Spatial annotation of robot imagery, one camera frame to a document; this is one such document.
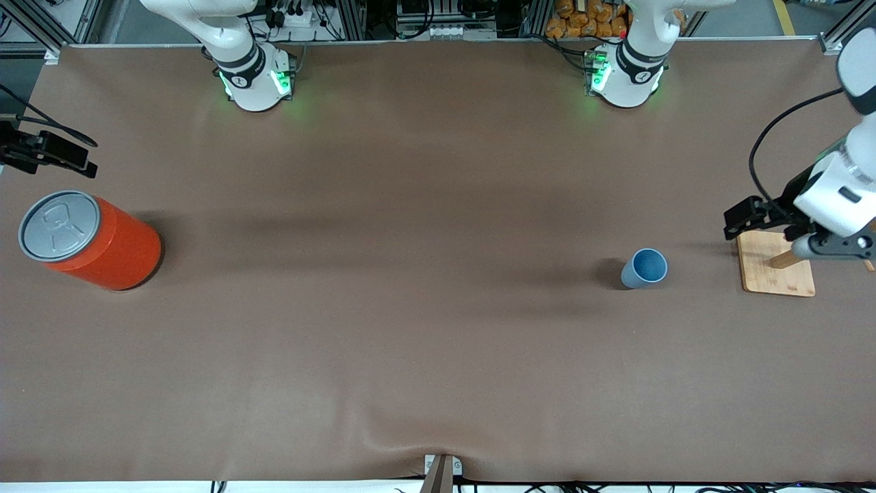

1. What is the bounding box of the aluminium corner frame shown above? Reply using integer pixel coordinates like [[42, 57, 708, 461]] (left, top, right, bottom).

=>
[[0, 0, 103, 64], [818, 5, 876, 55]]

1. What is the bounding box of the long white socket strip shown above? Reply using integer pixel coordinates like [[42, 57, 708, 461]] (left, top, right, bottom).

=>
[[398, 25, 498, 40]]

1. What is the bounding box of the brown table cloth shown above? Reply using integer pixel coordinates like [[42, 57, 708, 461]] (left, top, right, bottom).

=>
[[0, 38, 876, 483]]

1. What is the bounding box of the brown post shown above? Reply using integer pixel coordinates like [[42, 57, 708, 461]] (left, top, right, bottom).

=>
[[419, 456, 454, 493]]

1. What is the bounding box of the grey metal table bracket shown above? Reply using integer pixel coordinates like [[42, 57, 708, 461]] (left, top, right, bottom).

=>
[[424, 454, 463, 477]]

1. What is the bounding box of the orange snack bag pile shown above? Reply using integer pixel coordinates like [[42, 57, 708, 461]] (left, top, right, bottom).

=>
[[545, 0, 630, 39]]

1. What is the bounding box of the wooden mug tree stand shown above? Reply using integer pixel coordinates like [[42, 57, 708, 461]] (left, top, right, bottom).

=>
[[736, 229, 876, 297]]

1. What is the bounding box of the aluminium frame post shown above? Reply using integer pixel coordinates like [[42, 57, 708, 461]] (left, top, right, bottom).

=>
[[521, 0, 554, 38], [340, 0, 367, 40]]

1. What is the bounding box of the orange can with grey lid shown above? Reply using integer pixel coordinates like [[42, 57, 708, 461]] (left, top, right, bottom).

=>
[[18, 190, 164, 292]]

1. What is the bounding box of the light blue cup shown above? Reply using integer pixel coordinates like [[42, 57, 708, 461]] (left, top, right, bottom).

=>
[[621, 248, 668, 290]]

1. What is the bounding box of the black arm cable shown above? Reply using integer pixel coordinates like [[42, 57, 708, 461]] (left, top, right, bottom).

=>
[[0, 84, 99, 148], [749, 87, 847, 206]]

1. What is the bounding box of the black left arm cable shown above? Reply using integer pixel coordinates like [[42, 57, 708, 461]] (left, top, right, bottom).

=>
[[749, 87, 847, 206]]

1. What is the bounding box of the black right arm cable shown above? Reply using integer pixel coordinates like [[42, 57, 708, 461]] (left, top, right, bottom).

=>
[[0, 84, 99, 148]]

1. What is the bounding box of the white power strip with plugs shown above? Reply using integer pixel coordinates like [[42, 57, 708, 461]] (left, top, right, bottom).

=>
[[272, 7, 341, 42]]

